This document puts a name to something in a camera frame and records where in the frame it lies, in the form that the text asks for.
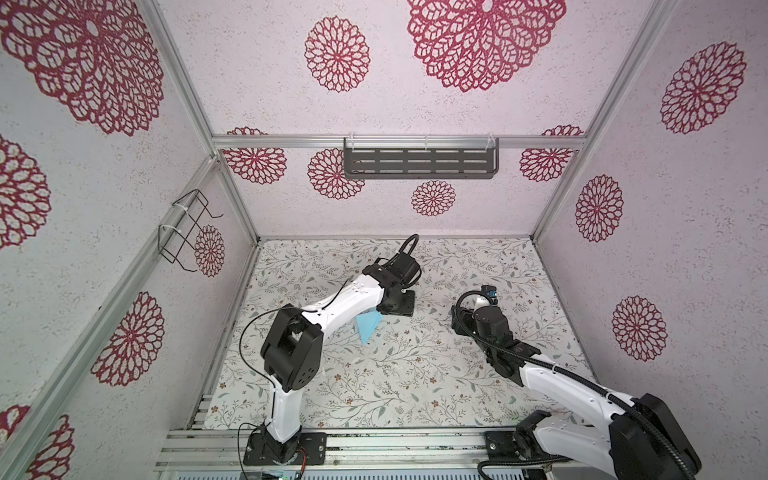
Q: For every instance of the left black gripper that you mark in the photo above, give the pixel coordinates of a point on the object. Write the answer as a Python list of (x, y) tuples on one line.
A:
[(408, 308)]

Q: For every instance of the aluminium front rail frame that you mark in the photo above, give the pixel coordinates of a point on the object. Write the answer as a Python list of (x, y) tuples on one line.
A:
[(356, 448)]

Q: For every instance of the dark grey slotted wall shelf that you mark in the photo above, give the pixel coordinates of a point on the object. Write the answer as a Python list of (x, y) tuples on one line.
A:
[(420, 163)]

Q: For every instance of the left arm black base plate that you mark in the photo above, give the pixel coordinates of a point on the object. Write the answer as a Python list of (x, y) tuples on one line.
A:
[(308, 449)]

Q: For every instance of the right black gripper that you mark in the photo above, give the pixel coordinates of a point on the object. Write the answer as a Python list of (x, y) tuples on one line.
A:
[(454, 322)]

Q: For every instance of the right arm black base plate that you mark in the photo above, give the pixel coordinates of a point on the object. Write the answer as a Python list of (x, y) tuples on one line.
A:
[(511, 445)]

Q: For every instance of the black wire wall rack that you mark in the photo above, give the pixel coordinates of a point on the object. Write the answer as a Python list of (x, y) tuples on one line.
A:
[(192, 242)]

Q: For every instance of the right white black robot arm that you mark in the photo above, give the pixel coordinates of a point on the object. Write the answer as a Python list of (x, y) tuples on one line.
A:
[(624, 436)]

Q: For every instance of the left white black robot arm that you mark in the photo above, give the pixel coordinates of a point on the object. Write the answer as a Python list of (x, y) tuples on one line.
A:
[(292, 351)]

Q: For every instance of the light blue square paper sheet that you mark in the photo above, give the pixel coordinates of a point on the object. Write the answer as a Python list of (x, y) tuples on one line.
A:
[(367, 322)]

